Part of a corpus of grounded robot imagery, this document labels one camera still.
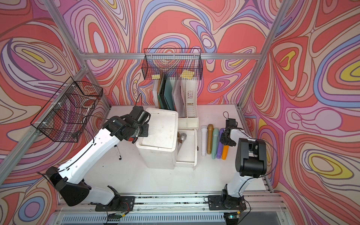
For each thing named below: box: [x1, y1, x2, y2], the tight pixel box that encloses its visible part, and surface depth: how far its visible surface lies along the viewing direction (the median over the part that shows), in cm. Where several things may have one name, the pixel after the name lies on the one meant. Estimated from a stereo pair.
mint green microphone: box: [211, 127, 220, 160], surface depth 97 cm
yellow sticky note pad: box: [180, 69, 195, 80], surface depth 92 cm
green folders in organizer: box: [157, 73, 176, 112], surface depth 93 cm
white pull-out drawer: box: [174, 128, 198, 168], surface depth 93 cm
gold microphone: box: [207, 123, 214, 155], surface depth 100 cm
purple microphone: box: [216, 127, 225, 159], surface depth 93 cm
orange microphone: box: [221, 144, 229, 161], surface depth 92 cm
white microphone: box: [201, 125, 208, 157], surface depth 99 cm
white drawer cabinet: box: [135, 107, 179, 170], surface depth 75 cm
